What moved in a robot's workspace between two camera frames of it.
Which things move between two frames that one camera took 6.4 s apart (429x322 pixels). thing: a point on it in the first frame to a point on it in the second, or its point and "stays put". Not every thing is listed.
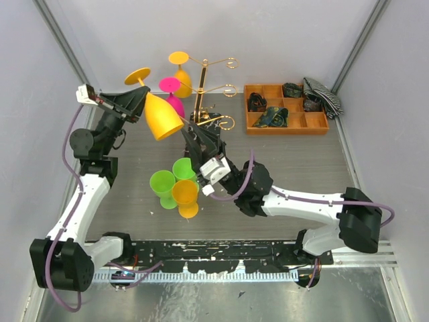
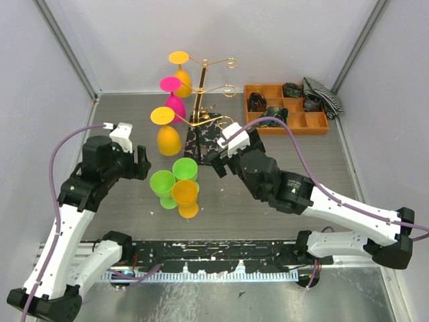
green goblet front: x=162 y=182 stays put
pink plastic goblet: x=171 y=84 stays put
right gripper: x=214 y=147 to x=218 y=163
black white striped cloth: x=330 y=102 stays put
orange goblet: x=164 y=122 to x=169 y=139
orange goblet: x=180 y=58 stays put
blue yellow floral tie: x=273 y=117 stays put
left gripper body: x=110 y=107 to x=129 y=169
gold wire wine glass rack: x=198 y=113 stays put
